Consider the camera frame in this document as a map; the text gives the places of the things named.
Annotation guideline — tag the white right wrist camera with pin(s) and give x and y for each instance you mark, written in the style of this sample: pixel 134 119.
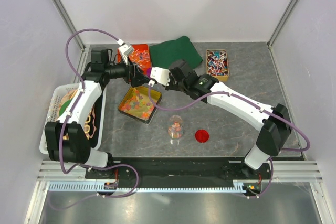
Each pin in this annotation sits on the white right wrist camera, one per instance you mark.
pixel 160 76

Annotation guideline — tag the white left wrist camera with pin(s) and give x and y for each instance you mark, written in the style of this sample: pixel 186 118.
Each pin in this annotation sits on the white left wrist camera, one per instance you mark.
pixel 125 50

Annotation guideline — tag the gold tin with star candies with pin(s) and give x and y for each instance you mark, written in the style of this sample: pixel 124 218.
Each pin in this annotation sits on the gold tin with star candies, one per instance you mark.
pixel 137 105

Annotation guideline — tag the folded green cloth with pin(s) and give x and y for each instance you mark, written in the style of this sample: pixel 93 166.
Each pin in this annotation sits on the folded green cloth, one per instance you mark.
pixel 165 53

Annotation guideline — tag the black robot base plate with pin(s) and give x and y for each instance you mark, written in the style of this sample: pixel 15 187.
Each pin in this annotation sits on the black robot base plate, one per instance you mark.
pixel 232 168

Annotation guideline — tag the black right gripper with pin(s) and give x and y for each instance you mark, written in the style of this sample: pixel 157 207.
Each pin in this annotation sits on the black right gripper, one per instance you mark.
pixel 170 86

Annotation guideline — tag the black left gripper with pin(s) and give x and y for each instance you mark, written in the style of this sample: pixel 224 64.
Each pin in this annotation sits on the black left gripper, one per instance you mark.
pixel 136 77

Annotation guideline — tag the magenta plastic scoop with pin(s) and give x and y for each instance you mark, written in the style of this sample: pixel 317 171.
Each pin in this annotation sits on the magenta plastic scoop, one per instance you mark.
pixel 148 71

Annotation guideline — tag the red jar lid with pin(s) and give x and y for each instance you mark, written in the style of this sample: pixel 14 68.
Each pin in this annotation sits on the red jar lid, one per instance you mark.
pixel 202 136

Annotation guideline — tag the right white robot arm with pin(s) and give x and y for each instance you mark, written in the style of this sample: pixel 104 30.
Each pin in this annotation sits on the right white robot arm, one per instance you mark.
pixel 273 133

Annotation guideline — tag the gold tin with lollipops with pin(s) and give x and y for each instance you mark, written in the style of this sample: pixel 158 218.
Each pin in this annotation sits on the gold tin with lollipops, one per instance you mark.
pixel 217 64

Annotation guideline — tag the blue slotted cable duct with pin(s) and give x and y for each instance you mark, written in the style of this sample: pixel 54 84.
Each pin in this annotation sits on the blue slotted cable duct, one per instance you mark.
pixel 104 187

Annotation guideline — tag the clear glass jar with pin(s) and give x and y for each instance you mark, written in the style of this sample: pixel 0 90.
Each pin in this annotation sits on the clear glass jar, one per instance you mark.
pixel 175 129

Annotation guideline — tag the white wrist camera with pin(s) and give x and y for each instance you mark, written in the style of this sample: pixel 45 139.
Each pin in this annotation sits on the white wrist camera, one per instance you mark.
pixel 125 50
pixel 160 76

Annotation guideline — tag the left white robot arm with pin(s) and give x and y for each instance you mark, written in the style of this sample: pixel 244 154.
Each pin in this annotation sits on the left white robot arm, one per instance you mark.
pixel 66 137

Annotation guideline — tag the orange plastic candy box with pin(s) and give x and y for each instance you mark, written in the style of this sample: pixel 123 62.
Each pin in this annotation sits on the orange plastic candy box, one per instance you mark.
pixel 140 58

